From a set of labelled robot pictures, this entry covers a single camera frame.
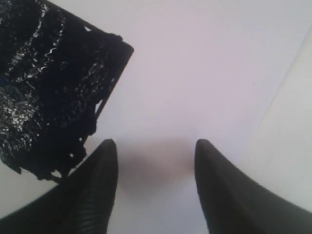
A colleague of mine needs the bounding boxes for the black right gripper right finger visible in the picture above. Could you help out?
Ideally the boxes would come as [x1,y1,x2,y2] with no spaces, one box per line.
[195,139,312,234]

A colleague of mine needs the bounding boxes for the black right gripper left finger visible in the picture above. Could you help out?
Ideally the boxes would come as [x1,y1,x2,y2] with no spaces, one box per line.
[0,139,118,234]

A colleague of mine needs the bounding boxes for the white paper with square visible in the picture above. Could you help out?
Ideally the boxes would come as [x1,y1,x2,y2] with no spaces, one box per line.
[0,0,312,234]

